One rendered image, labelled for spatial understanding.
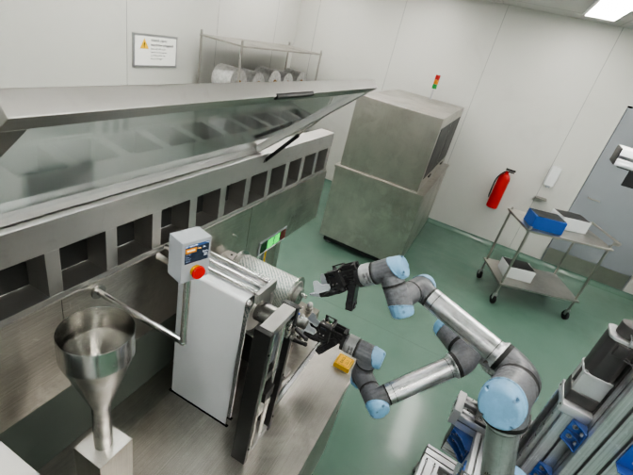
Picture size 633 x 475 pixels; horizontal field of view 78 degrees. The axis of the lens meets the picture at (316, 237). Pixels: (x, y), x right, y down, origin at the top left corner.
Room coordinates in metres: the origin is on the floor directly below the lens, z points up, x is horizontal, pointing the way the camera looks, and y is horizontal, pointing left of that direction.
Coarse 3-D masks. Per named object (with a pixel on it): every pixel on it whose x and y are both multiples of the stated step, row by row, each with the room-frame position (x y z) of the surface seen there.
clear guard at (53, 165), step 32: (32, 128) 0.40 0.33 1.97; (64, 128) 0.44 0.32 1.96; (96, 128) 0.49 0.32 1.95; (128, 128) 0.55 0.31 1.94; (160, 128) 0.63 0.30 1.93; (192, 128) 0.73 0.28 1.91; (224, 128) 0.87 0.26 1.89; (256, 128) 1.07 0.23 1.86; (288, 128) 1.37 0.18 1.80; (0, 160) 0.42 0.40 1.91; (32, 160) 0.47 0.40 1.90; (64, 160) 0.53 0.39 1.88; (96, 160) 0.61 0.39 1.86; (128, 160) 0.71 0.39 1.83; (160, 160) 0.85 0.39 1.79; (192, 160) 1.04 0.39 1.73; (0, 192) 0.51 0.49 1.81; (32, 192) 0.58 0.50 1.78; (64, 192) 0.68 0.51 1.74; (96, 192) 0.82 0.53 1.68
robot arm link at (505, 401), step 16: (512, 368) 0.86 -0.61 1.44; (496, 384) 0.79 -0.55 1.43; (512, 384) 0.79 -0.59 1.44; (528, 384) 0.81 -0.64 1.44; (480, 400) 0.78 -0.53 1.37; (496, 400) 0.76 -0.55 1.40; (512, 400) 0.75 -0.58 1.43; (528, 400) 0.77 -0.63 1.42; (496, 416) 0.74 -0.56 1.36; (512, 416) 0.73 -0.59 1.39; (528, 416) 0.76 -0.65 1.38; (496, 432) 0.74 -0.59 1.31; (512, 432) 0.73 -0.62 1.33; (496, 448) 0.74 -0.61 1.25; (512, 448) 0.74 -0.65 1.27; (496, 464) 0.73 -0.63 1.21; (512, 464) 0.73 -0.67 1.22
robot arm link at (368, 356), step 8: (360, 344) 1.13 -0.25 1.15; (368, 344) 1.14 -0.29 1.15; (360, 352) 1.11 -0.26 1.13; (368, 352) 1.11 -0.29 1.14; (376, 352) 1.11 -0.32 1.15; (384, 352) 1.12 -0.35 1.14; (360, 360) 1.11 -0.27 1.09; (368, 360) 1.10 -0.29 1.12; (376, 360) 1.09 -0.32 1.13; (368, 368) 1.10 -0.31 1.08; (376, 368) 1.09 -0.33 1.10
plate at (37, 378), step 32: (288, 192) 1.74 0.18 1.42; (320, 192) 2.13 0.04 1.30; (224, 224) 1.28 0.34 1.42; (256, 224) 1.50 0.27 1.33; (288, 224) 1.81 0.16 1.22; (256, 256) 1.55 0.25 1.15; (128, 288) 0.88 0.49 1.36; (160, 288) 0.99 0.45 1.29; (32, 320) 0.63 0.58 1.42; (160, 320) 1.00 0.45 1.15; (0, 352) 0.56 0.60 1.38; (32, 352) 0.62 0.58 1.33; (0, 384) 0.55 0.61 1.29; (32, 384) 0.61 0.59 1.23; (64, 384) 0.68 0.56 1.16; (0, 416) 0.54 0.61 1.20
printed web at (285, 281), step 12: (240, 264) 1.23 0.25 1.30; (252, 264) 1.24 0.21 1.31; (264, 264) 1.25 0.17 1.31; (276, 276) 1.20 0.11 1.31; (288, 276) 1.21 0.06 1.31; (276, 288) 1.16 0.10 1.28; (288, 288) 1.16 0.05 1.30; (252, 300) 0.92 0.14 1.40; (276, 300) 1.15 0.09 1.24; (240, 336) 0.89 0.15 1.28; (240, 348) 0.89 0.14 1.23; (228, 408) 0.89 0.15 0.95
